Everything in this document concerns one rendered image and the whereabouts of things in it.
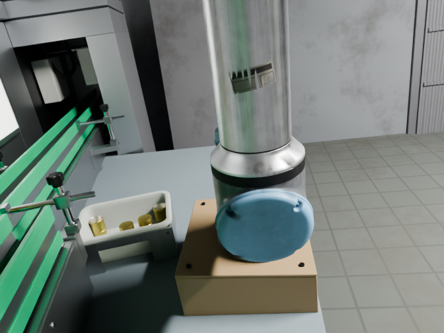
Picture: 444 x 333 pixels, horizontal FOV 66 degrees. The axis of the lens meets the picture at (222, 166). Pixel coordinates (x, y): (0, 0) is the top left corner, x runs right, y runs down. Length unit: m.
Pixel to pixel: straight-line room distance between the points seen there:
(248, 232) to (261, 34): 0.21
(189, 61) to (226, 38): 2.60
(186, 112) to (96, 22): 1.63
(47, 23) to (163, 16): 1.61
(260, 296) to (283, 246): 0.21
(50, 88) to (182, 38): 1.53
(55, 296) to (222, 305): 0.27
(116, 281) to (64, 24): 1.02
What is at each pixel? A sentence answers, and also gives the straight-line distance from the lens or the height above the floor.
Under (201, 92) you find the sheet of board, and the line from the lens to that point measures 2.93.
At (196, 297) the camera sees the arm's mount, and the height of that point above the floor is 0.79.
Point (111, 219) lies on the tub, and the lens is 0.94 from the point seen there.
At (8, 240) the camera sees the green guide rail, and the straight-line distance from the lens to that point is 0.72.
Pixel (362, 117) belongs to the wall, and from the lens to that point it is 3.54.
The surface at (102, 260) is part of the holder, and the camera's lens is 0.82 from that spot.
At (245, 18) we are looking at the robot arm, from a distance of 0.34.
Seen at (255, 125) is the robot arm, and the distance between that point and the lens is 0.36.
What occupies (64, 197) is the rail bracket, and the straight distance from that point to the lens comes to 0.70.
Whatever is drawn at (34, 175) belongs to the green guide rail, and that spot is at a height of 0.96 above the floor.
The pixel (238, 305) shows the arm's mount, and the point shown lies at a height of 0.77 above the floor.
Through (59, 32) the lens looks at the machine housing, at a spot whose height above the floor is 1.27.
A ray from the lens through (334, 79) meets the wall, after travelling 3.39.
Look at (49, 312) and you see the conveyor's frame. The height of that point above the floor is 0.87.
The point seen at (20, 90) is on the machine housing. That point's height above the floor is 1.09.
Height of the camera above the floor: 1.22
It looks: 23 degrees down
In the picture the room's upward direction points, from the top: 9 degrees counter-clockwise
